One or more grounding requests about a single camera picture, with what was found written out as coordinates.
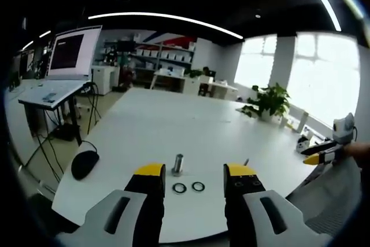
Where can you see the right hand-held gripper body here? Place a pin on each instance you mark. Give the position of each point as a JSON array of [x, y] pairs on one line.
[[343, 128]]

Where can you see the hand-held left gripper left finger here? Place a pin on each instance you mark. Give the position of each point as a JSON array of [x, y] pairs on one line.
[[144, 200]]

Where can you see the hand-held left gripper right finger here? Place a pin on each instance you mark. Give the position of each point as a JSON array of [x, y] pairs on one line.
[[245, 198]]

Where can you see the metal threaded stud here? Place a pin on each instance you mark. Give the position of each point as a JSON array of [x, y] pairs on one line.
[[178, 165]]

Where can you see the person's right hand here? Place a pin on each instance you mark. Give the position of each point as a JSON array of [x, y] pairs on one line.
[[357, 150]]

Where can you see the small white device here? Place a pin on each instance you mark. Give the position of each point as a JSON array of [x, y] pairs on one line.
[[303, 143]]

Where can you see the white box on table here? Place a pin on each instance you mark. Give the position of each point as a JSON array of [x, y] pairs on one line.
[[297, 121]]

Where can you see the small metal screw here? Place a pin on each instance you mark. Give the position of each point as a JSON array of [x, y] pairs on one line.
[[246, 162]]

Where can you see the grey mesh chair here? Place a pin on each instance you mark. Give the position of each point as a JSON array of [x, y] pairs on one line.
[[326, 195]]

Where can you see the green potted plant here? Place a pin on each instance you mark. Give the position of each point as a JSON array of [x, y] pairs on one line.
[[270, 102]]

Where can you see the black computer mouse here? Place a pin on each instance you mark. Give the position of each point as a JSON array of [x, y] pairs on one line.
[[84, 164]]

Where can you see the white workbench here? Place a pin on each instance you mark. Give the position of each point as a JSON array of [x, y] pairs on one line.
[[185, 80]]

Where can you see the white cabinet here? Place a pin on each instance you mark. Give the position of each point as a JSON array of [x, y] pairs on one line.
[[104, 79]]

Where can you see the white side desk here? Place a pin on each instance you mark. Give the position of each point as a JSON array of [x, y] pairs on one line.
[[49, 92]]

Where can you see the storage shelf with white bins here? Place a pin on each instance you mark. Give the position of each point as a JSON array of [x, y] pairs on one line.
[[162, 56]]

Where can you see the large display screen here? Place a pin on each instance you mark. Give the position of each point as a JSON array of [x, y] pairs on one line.
[[73, 51]]

